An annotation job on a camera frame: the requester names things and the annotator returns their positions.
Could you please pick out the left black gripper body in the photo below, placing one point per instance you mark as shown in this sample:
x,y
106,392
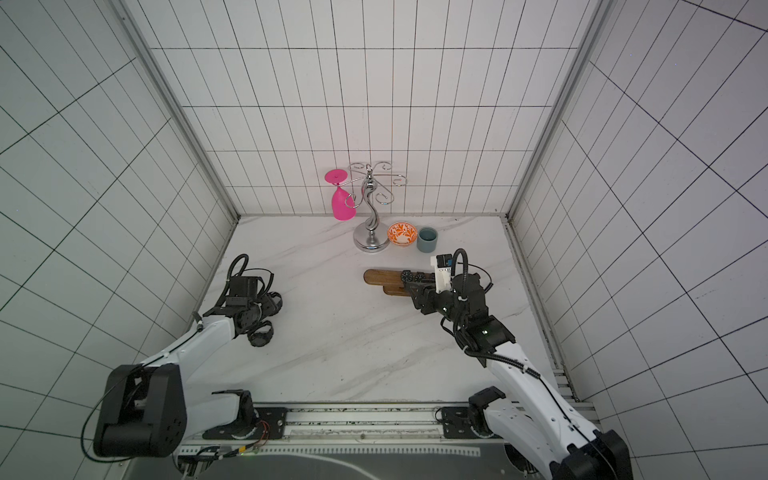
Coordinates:
x,y
257,312

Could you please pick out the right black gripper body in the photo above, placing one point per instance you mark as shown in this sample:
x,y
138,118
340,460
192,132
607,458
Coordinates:
x,y
424,291

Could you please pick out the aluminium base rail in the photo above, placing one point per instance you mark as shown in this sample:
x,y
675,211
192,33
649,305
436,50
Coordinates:
x,y
353,426

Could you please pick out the pink plastic wine glass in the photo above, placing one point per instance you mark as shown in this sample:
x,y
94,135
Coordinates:
x,y
341,204

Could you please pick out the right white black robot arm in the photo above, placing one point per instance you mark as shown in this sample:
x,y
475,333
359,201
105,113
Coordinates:
x,y
523,408

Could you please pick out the grey-green ceramic cup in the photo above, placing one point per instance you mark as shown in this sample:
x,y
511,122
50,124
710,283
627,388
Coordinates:
x,y
427,239

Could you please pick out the brown wooden watch stand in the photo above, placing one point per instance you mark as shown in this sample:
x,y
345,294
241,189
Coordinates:
x,y
390,280

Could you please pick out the orange patterned small bowl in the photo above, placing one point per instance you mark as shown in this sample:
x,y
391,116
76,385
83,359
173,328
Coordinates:
x,y
402,234

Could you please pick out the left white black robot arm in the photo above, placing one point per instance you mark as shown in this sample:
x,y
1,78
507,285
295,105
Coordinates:
x,y
147,411

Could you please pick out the silver metal glass rack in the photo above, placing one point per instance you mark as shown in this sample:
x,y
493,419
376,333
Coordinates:
x,y
367,188

